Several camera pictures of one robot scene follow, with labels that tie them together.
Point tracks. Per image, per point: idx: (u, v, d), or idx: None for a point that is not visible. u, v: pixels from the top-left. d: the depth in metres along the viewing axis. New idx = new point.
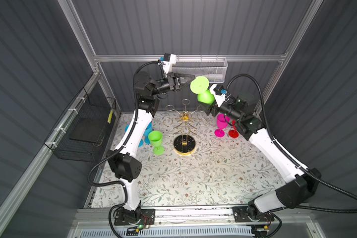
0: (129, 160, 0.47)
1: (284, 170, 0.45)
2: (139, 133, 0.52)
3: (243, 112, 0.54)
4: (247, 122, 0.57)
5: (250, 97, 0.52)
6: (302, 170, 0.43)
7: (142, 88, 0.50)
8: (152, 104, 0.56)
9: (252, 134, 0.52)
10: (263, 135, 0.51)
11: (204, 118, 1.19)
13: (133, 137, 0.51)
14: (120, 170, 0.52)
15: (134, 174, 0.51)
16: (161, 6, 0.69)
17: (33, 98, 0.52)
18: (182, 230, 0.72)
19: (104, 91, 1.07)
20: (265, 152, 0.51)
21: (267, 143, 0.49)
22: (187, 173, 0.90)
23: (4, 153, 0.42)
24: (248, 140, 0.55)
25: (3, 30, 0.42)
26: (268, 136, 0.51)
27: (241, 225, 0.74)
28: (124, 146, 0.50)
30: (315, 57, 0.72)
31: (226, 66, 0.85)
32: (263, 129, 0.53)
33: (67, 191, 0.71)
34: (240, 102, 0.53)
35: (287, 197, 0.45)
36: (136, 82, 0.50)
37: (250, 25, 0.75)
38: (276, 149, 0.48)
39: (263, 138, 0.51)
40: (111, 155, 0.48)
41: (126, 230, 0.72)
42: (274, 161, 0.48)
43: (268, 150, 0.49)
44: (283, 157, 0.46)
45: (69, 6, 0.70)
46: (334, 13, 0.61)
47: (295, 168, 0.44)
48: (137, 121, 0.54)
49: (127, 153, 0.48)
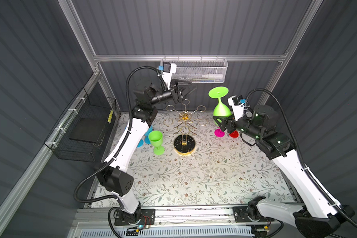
0: (118, 175, 0.42)
1: (315, 206, 0.40)
2: (132, 144, 0.48)
3: (265, 128, 0.47)
4: (272, 140, 0.47)
5: (268, 110, 0.46)
6: (335, 208, 0.38)
7: (142, 92, 0.47)
8: (149, 113, 0.53)
9: (279, 155, 0.44)
10: (294, 159, 0.43)
11: (204, 118, 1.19)
13: (125, 149, 0.47)
14: (110, 184, 0.47)
15: (124, 190, 0.46)
16: (161, 6, 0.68)
17: (33, 99, 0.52)
18: (182, 230, 0.72)
19: (104, 91, 1.07)
20: (291, 179, 0.44)
21: (297, 170, 0.42)
22: (187, 173, 0.90)
23: (4, 153, 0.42)
24: (272, 159, 0.47)
25: (2, 30, 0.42)
26: (298, 161, 0.43)
27: (241, 225, 0.74)
28: (114, 158, 0.45)
30: (315, 57, 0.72)
31: (225, 66, 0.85)
32: (293, 150, 0.45)
33: (67, 191, 0.71)
34: (259, 116, 0.47)
35: (308, 226, 0.41)
36: (138, 87, 0.48)
37: (250, 25, 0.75)
38: (307, 179, 0.41)
39: (292, 163, 0.43)
40: (98, 171, 0.44)
41: (126, 230, 0.72)
42: (303, 192, 0.42)
43: (297, 178, 0.42)
44: (315, 189, 0.40)
45: (69, 6, 0.70)
46: (334, 13, 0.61)
47: (328, 206, 0.38)
48: (131, 131, 0.50)
49: (116, 168, 0.44)
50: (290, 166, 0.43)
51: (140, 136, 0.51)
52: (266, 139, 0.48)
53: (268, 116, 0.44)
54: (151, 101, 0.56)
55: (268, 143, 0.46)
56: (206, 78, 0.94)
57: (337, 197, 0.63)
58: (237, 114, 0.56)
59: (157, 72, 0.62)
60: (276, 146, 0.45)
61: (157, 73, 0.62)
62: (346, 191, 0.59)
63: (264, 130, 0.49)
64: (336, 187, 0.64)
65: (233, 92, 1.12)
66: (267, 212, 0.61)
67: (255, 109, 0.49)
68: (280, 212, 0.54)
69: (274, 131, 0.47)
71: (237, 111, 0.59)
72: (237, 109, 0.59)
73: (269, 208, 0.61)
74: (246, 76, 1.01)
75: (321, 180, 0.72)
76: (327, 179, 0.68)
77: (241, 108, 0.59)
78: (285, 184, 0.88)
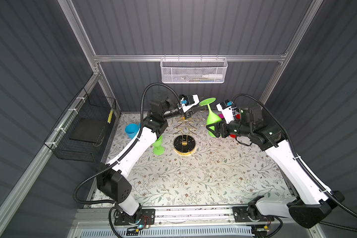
0: (118, 180, 0.41)
1: (307, 194, 0.40)
2: (138, 152, 0.48)
3: (253, 121, 0.50)
4: (263, 131, 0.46)
5: (252, 105, 0.51)
6: (327, 195, 0.39)
7: (158, 104, 0.50)
8: (160, 125, 0.54)
9: (272, 147, 0.44)
10: (285, 148, 0.44)
11: (204, 118, 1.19)
13: (130, 155, 0.47)
14: (106, 189, 0.46)
15: (119, 197, 0.44)
16: (161, 6, 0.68)
17: (33, 99, 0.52)
18: (182, 230, 0.72)
19: (104, 91, 1.07)
20: (284, 168, 0.44)
21: (289, 159, 0.43)
22: (187, 173, 0.90)
23: (4, 153, 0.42)
24: (264, 150, 0.48)
25: (3, 30, 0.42)
26: (289, 151, 0.44)
27: (242, 225, 0.74)
28: (118, 162, 0.45)
30: (315, 57, 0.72)
31: (225, 66, 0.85)
32: (284, 141, 0.45)
33: (68, 192, 0.71)
34: (243, 113, 0.51)
35: (301, 214, 0.42)
36: (154, 98, 0.51)
37: (250, 24, 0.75)
38: (299, 167, 0.42)
39: (284, 153, 0.44)
40: (98, 173, 0.43)
41: (126, 230, 0.72)
42: (296, 181, 0.42)
43: (289, 167, 0.43)
44: (306, 177, 0.41)
45: (70, 6, 0.70)
46: (334, 13, 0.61)
47: (319, 192, 0.39)
48: (140, 139, 0.51)
49: (117, 172, 0.43)
50: (281, 156, 0.44)
51: (147, 145, 0.51)
52: (257, 132, 0.50)
53: (252, 109, 0.48)
54: (164, 115, 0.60)
55: (261, 135, 0.47)
56: (206, 78, 0.94)
57: None
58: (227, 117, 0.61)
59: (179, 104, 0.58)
60: (267, 136, 0.46)
61: (178, 105, 0.58)
62: (347, 191, 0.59)
63: (252, 124, 0.50)
64: (337, 187, 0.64)
65: (233, 93, 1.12)
66: (267, 211, 0.61)
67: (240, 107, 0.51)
68: (278, 208, 0.54)
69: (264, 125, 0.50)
71: (226, 115, 0.65)
72: (226, 113, 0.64)
73: (267, 205, 0.61)
74: (246, 76, 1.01)
75: (321, 180, 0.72)
76: (327, 179, 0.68)
77: (229, 110, 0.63)
78: (285, 184, 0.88)
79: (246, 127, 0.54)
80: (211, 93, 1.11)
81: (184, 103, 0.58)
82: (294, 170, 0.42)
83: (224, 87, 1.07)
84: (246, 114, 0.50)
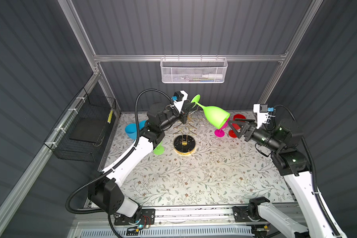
0: (111, 189, 0.40)
1: (318, 231, 0.39)
2: (134, 161, 0.48)
3: (285, 144, 0.46)
4: (288, 156, 0.47)
5: (294, 127, 0.44)
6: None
7: (154, 115, 0.51)
8: (157, 136, 0.55)
9: (292, 174, 0.44)
10: (306, 180, 0.43)
11: (204, 118, 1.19)
13: (126, 163, 0.46)
14: (97, 199, 0.44)
15: (111, 208, 0.42)
16: (161, 6, 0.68)
17: (33, 98, 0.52)
18: (182, 230, 0.72)
19: (104, 91, 1.07)
20: (300, 199, 0.43)
21: (307, 192, 0.41)
22: (187, 173, 0.90)
23: (4, 153, 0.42)
24: (282, 175, 0.48)
25: (3, 30, 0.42)
26: (310, 184, 0.42)
27: (242, 225, 0.74)
28: (113, 170, 0.44)
30: (316, 57, 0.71)
31: (225, 66, 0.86)
32: (307, 173, 0.43)
33: (68, 191, 0.71)
34: (281, 131, 0.46)
35: None
36: (150, 109, 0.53)
37: (251, 24, 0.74)
38: (316, 203, 0.40)
39: (303, 184, 0.42)
40: (91, 181, 0.42)
41: (126, 230, 0.72)
42: (308, 215, 0.41)
43: (305, 200, 0.42)
44: (321, 215, 0.39)
45: (70, 6, 0.70)
46: (335, 13, 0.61)
47: (331, 234, 0.37)
48: (136, 148, 0.51)
49: (111, 180, 0.42)
50: (299, 186, 0.42)
51: (144, 153, 0.52)
52: (282, 154, 0.47)
53: (292, 134, 0.43)
54: (161, 126, 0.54)
55: (283, 159, 0.46)
56: (206, 78, 0.94)
57: (337, 197, 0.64)
58: (260, 122, 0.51)
59: (170, 101, 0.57)
60: (289, 164, 0.44)
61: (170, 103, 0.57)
62: (346, 191, 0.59)
63: (283, 146, 0.49)
64: (337, 187, 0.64)
65: (233, 93, 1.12)
66: (267, 214, 0.61)
67: (280, 124, 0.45)
68: (280, 223, 0.54)
69: (294, 148, 0.44)
71: (259, 119, 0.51)
72: (261, 116, 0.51)
73: (268, 212, 0.61)
74: (246, 76, 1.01)
75: (320, 180, 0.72)
76: (327, 179, 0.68)
77: (265, 116, 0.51)
78: (285, 184, 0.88)
79: (277, 144, 0.50)
80: (211, 93, 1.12)
81: (175, 99, 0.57)
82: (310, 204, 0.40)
83: (224, 88, 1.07)
84: (284, 134, 0.45)
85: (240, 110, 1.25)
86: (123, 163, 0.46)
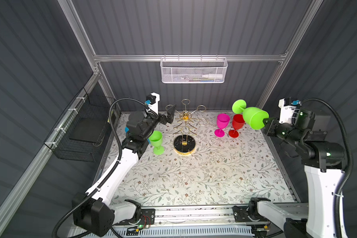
0: (99, 209, 0.38)
1: (318, 225, 0.37)
2: (120, 175, 0.46)
3: (311, 130, 0.40)
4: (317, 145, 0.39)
5: (319, 111, 0.39)
6: None
7: (135, 126, 0.50)
8: (140, 146, 0.54)
9: (318, 165, 0.36)
10: (332, 179, 0.35)
11: (204, 118, 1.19)
13: (111, 180, 0.44)
14: (85, 224, 0.41)
15: (102, 229, 0.40)
16: (161, 6, 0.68)
17: (33, 99, 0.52)
18: (182, 230, 0.72)
19: (104, 91, 1.07)
20: (311, 191, 0.39)
21: (327, 192, 0.35)
22: (187, 173, 0.90)
23: (4, 153, 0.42)
24: (307, 167, 0.39)
25: (3, 30, 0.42)
26: (334, 184, 0.35)
27: (242, 225, 0.74)
28: (99, 190, 0.42)
30: (316, 57, 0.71)
31: (225, 66, 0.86)
32: (338, 172, 0.35)
33: (68, 191, 0.71)
34: (304, 117, 0.41)
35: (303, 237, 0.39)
36: (130, 119, 0.51)
37: (250, 24, 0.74)
38: (330, 204, 0.35)
39: (327, 183, 0.35)
40: (77, 207, 0.39)
41: (126, 230, 0.72)
42: (313, 207, 0.38)
43: (320, 196, 0.36)
44: (329, 215, 0.35)
45: (70, 6, 0.70)
46: (334, 13, 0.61)
47: (331, 234, 0.35)
48: (121, 161, 0.49)
49: (97, 200, 0.40)
50: (321, 184, 0.36)
51: (129, 166, 0.49)
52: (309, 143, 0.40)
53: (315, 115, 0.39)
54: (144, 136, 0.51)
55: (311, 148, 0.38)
56: (206, 78, 0.94)
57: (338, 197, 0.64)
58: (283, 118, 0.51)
59: (146, 106, 0.61)
60: (319, 155, 0.36)
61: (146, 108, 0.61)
62: (346, 191, 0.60)
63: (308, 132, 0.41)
64: None
65: (233, 92, 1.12)
66: (265, 210, 0.61)
67: (301, 110, 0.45)
68: (278, 216, 0.53)
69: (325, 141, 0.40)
71: (283, 115, 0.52)
72: (285, 113, 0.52)
73: (267, 209, 0.60)
74: (246, 76, 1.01)
75: None
76: None
77: (288, 110, 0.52)
78: (285, 184, 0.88)
79: (299, 133, 0.44)
80: (211, 93, 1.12)
81: (149, 103, 0.62)
82: (325, 204, 0.35)
83: (225, 88, 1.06)
84: (306, 118, 0.41)
85: None
86: (109, 180, 0.44)
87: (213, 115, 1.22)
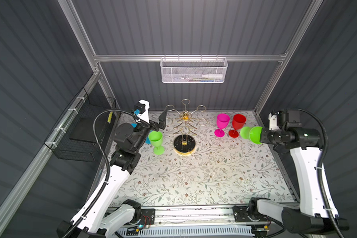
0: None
1: (308, 202, 0.40)
2: (108, 197, 0.43)
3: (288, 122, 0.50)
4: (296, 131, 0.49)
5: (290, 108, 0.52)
6: (327, 213, 0.37)
7: (123, 140, 0.45)
8: (131, 160, 0.50)
9: (299, 146, 0.42)
10: (312, 155, 0.41)
11: (204, 118, 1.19)
13: (98, 204, 0.41)
14: None
15: None
16: (161, 6, 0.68)
17: (33, 99, 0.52)
18: (182, 230, 0.72)
19: (104, 91, 1.07)
20: (300, 173, 0.43)
21: (310, 166, 0.41)
22: (187, 173, 0.90)
23: (4, 153, 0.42)
24: (291, 150, 0.46)
25: (3, 30, 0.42)
26: (315, 159, 0.41)
27: (242, 225, 0.74)
28: (85, 216, 0.39)
30: (316, 57, 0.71)
31: (225, 66, 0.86)
32: (316, 150, 0.42)
33: (68, 191, 0.71)
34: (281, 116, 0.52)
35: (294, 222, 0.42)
36: (118, 134, 0.46)
37: (251, 24, 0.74)
38: (315, 179, 0.39)
39: (308, 159, 0.41)
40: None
41: (126, 230, 0.72)
42: (303, 188, 0.42)
43: (306, 172, 0.41)
44: (316, 190, 0.39)
45: (70, 6, 0.70)
46: (335, 13, 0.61)
47: (321, 207, 0.37)
48: (108, 181, 0.45)
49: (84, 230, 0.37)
50: (303, 160, 0.42)
51: (117, 186, 0.46)
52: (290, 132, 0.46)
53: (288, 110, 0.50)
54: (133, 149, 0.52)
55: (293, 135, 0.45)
56: (206, 78, 0.94)
57: (338, 197, 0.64)
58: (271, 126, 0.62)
59: (134, 117, 0.56)
60: (300, 137, 0.43)
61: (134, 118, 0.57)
62: (346, 191, 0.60)
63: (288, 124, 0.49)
64: (338, 187, 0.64)
65: (233, 92, 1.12)
66: (265, 207, 0.62)
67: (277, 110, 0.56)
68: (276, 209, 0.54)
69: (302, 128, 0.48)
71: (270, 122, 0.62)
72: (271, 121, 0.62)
73: (267, 206, 0.61)
74: (246, 76, 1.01)
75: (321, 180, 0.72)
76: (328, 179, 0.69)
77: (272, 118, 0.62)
78: (285, 184, 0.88)
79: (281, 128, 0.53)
80: (210, 93, 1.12)
81: (138, 113, 0.56)
82: (309, 177, 0.40)
83: (225, 87, 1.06)
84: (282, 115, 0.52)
85: (240, 110, 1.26)
86: (95, 205, 0.41)
87: (213, 115, 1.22)
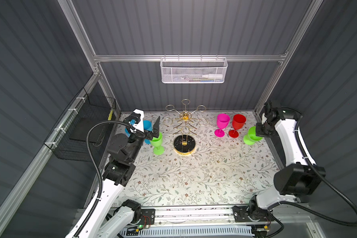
0: None
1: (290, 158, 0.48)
2: (102, 214, 0.42)
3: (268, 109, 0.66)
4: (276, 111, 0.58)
5: None
6: (306, 161, 0.45)
7: (117, 151, 0.43)
8: (125, 172, 0.48)
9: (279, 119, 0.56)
10: (290, 123, 0.53)
11: (204, 118, 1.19)
13: (91, 222, 0.40)
14: None
15: None
16: (161, 7, 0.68)
17: (33, 99, 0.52)
18: (182, 230, 0.72)
19: (104, 91, 1.07)
20: (281, 140, 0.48)
21: (289, 131, 0.52)
22: (187, 173, 0.90)
23: (4, 153, 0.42)
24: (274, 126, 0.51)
25: (3, 31, 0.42)
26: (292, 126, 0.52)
27: (242, 225, 0.74)
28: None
30: (316, 57, 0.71)
31: (225, 66, 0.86)
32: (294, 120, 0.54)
33: (68, 191, 0.71)
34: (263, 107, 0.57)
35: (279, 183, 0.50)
36: (111, 145, 0.44)
37: (250, 24, 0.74)
38: (294, 139, 0.50)
39: (286, 125, 0.53)
40: None
41: (126, 230, 0.72)
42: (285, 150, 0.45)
43: (286, 136, 0.52)
44: (296, 146, 0.48)
45: (70, 7, 0.71)
46: (334, 13, 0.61)
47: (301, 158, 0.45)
48: (101, 197, 0.44)
49: None
50: (283, 127, 0.54)
51: (111, 201, 0.44)
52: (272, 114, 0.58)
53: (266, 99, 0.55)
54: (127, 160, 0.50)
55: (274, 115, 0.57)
56: (206, 78, 0.94)
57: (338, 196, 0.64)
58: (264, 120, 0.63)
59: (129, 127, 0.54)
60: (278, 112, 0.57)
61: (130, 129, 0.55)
62: (347, 191, 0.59)
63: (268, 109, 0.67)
64: (338, 186, 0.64)
65: (233, 92, 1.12)
66: (264, 199, 0.64)
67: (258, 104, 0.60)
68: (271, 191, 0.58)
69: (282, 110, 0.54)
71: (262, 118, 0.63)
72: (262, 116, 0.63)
73: (266, 198, 0.62)
74: (246, 76, 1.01)
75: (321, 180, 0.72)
76: (328, 179, 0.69)
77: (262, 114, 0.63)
78: None
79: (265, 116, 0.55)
80: (210, 93, 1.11)
81: (133, 123, 0.55)
82: (289, 138, 0.50)
83: (225, 87, 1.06)
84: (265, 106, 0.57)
85: (240, 110, 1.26)
86: (88, 223, 0.40)
87: (213, 115, 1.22)
